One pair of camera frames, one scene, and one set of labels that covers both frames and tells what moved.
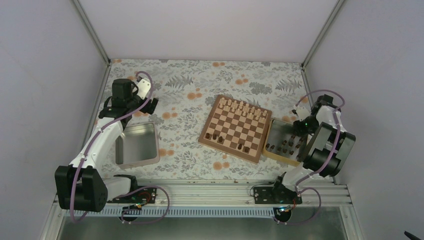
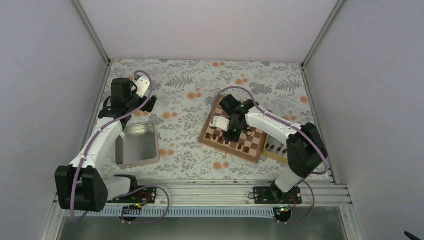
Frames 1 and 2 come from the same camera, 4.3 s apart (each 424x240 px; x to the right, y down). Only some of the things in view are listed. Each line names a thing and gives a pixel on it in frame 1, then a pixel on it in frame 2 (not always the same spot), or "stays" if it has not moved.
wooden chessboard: (236, 128) stays
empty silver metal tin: (138, 145) stays
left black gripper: (150, 110) stays
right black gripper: (301, 132) → (234, 138)
